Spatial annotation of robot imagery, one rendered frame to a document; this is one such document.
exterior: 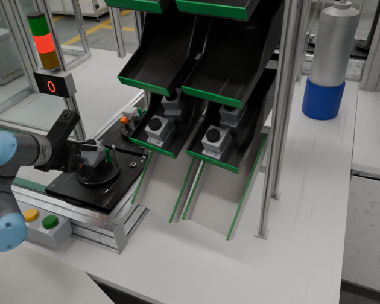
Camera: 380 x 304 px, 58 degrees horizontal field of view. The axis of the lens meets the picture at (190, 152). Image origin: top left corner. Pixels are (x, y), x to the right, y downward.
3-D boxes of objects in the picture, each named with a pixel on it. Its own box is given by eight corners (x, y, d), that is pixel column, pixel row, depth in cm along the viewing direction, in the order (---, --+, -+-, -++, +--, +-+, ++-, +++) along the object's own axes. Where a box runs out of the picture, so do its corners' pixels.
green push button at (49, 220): (52, 231, 93) (49, 227, 92) (40, 228, 94) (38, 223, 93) (61, 221, 96) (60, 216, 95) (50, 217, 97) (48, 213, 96)
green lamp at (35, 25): (41, 37, 97) (36, 19, 94) (28, 35, 99) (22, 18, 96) (53, 31, 101) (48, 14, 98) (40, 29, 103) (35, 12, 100)
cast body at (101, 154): (95, 167, 102) (90, 149, 98) (82, 164, 104) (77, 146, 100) (110, 152, 109) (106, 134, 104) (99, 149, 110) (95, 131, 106)
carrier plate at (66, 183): (111, 214, 98) (109, 209, 96) (46, 193, 106) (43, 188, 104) (151, 163, 115) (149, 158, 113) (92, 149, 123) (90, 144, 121)
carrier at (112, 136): (152, 161, 116) (148, 130, 108) (95, 146, 124) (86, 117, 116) (181, 124, 133) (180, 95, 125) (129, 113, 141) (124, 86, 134)
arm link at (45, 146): (19, 131, 81) (44, 137, 78) (33, 133, 86) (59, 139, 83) (13, 161, 82) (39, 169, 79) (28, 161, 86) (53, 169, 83)
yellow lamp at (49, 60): (52, 70, 103) (47, 54, 100) (39, 67, 105) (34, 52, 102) (63, 63, 107) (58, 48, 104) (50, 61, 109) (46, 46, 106)
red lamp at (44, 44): (47, 53, 100) (41, 37, 97) (34, 52, 102) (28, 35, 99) (58, 47, 104) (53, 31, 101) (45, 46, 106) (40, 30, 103)
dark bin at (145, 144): (175, 159, 78) (164, 143, 72) (132, 143, 84) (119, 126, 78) (228, 69, 87) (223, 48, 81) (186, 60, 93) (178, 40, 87)
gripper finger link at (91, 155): (99, 164, 103) (74, 163, 96) (102, 145, 103) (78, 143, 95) (106, 166, 102) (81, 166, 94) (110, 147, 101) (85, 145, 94)
